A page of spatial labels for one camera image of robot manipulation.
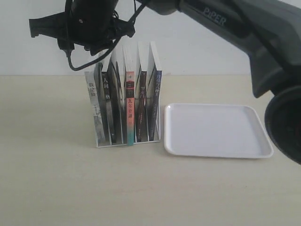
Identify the dark brown spine book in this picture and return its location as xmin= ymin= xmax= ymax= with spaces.
xmin=135 ymin=41 xmax=149 ymax=143

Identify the white plastic tray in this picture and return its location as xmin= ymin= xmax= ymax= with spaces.
xmin=164 ymin=103 xmax=274 ymax=159

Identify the red teal spine book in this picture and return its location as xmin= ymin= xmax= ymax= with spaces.
xmin=122 ymin=44 xmax=135 ymax=146

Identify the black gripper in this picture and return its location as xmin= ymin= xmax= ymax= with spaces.
xmin=29 ymin=0 xmax=135 ymax=56

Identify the dark blue spine book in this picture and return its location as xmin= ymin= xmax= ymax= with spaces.
xmin=146 ymin=41 xmax=162 ymax=141

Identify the grey marbled white book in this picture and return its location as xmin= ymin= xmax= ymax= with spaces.
xmin=85 ymin=63 xmax=106 ymax=147

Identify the white wire book rack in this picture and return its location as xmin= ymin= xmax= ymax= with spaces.
xmin=85 ymin=57 xmax=162 ymax=148

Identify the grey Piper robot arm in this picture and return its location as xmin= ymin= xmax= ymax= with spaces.
xmin=28 ymin=0 xmax=301 ymax=163

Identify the black grey spine book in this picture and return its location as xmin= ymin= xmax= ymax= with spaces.
xmin=100 ymin=62 xmax=116 ymax=144

